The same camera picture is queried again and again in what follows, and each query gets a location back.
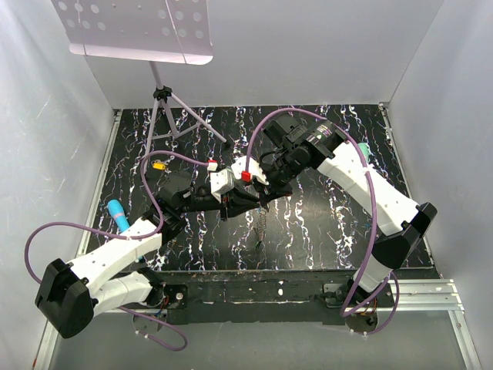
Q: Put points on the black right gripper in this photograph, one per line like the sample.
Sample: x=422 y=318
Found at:
x=268 y=190

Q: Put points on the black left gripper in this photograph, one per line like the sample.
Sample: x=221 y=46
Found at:
x=236 y=196

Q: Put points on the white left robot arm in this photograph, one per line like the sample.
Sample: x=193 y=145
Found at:
x=72 y=293

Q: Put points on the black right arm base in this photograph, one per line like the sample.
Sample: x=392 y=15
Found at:
x=366 y=313

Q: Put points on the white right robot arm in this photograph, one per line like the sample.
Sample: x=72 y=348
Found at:
x=398 y=223

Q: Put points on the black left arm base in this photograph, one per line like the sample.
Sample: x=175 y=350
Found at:
x=174 y=297

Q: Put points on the yellow key tag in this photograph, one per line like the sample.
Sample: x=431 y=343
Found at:
x=159 y=165

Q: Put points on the mint green marker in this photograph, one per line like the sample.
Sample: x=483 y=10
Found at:
x=366 y=151

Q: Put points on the cyan blue marker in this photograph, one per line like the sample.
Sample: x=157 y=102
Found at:
x=118 y=214

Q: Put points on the white music stand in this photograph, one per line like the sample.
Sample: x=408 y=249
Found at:
x=176 y=32

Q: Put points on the aluminium frame rail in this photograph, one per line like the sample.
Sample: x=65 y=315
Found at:
x=96 y=196

